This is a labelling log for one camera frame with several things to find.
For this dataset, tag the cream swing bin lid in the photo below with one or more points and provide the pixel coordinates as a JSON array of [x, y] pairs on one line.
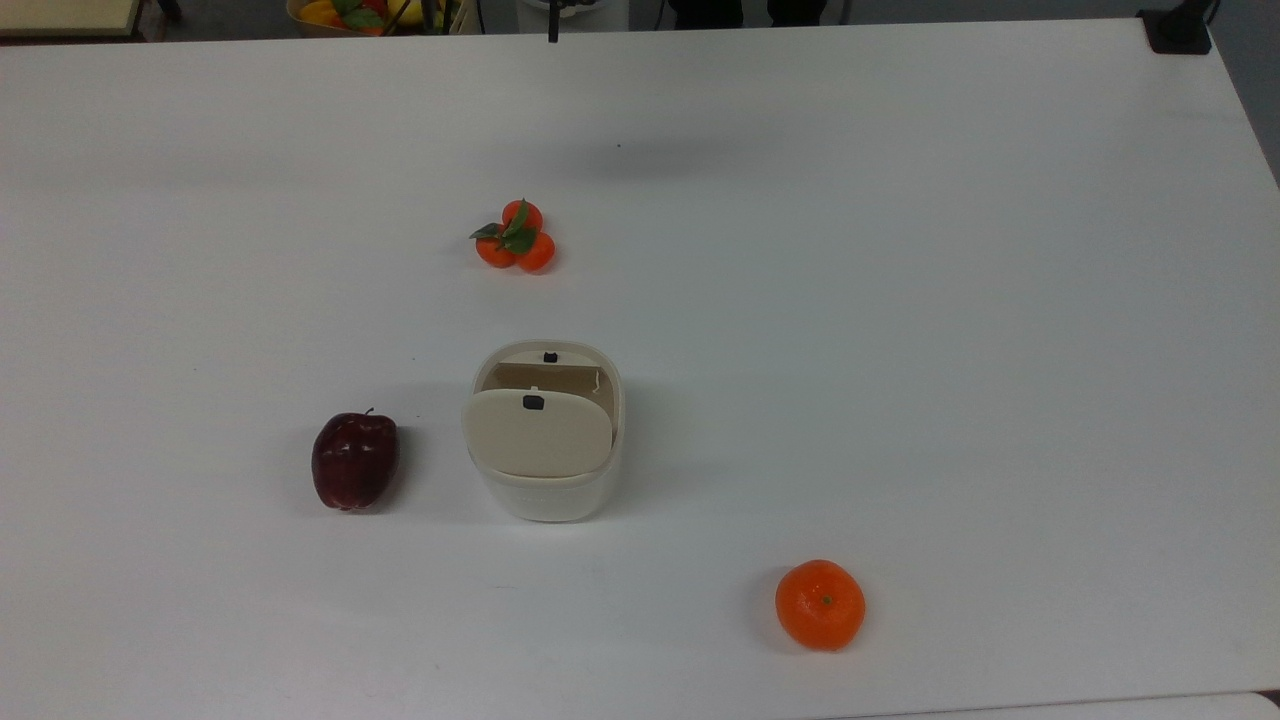
[[540, 440]]

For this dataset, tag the cream plastic garbage bin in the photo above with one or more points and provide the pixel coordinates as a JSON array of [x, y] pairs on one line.
[[550, 502]]

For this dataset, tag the dark red apple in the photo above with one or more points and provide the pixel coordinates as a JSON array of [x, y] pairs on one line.
[[354, 462]]

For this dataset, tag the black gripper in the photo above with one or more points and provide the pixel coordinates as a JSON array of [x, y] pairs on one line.
[[560, 4]]

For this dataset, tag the kumquat cluster with leaves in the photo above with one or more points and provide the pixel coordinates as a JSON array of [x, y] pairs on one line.
[[520, 240]]

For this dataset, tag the black table clamp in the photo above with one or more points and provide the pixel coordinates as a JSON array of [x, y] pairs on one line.
[[1178, 28]]

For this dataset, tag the bowl of mixed fruit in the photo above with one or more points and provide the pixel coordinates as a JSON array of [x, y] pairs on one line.
[[345, 14]]

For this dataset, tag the beige wooden board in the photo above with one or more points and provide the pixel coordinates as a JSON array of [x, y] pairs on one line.
[[65, 14]]

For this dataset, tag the orange mandarin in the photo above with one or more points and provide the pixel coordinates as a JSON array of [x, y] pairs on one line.
[[820, 606]]

